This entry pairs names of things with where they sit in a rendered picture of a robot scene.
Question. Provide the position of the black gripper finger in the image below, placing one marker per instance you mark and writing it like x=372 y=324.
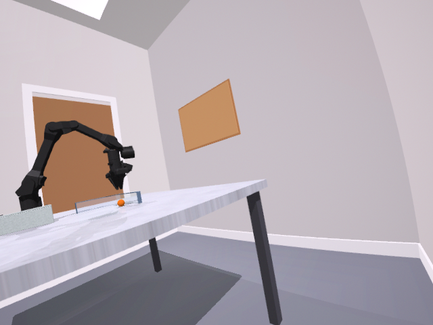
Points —
x=113 y=181
x=120 y=180

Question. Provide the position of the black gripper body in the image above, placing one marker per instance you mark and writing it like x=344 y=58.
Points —
x=116 y=169

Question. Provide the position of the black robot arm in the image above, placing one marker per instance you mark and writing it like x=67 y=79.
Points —
x=28 y=192

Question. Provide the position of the low clear wall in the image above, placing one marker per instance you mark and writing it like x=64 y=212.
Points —
x=107 y=201

